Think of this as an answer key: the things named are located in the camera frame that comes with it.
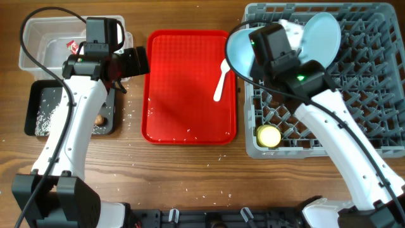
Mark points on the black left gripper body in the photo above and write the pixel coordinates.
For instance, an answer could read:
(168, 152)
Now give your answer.
(128, 64)

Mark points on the brown carrot stick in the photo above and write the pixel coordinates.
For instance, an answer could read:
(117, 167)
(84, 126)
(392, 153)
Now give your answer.
(99, 120)

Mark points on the white plastic spoon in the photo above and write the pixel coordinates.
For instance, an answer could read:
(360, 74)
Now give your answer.
(225, 68)

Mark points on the light blue bowl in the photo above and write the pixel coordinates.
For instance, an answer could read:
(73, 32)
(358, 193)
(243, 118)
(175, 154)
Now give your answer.
(241, 54)

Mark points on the white rice pile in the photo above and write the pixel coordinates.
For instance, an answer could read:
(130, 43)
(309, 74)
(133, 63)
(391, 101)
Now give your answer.
(43, 122)

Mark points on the yellow cup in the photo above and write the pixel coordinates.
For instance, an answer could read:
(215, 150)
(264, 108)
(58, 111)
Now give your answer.
(268, 136)

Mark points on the light blue plate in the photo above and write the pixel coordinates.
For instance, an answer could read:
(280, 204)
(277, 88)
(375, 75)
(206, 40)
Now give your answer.
(321, 39)

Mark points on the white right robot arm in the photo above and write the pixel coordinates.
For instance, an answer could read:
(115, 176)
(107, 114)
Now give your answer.
(377, 192)

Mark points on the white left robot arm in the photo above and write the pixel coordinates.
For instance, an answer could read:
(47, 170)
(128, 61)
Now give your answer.
(54, 193)

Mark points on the clear plastic waste bin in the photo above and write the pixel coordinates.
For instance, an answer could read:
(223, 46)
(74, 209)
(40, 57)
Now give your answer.
(46, 40)

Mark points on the black waste tray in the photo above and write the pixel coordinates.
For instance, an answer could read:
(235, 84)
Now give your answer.
(46, 94)

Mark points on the grey dishwasher rack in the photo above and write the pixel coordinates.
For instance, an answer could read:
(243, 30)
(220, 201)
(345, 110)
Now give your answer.
(368, 71)

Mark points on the red serving tray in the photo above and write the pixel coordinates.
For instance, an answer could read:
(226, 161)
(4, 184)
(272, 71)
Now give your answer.
(178, 105)

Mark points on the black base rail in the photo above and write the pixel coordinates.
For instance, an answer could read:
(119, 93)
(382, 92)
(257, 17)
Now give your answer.
(245, 217)

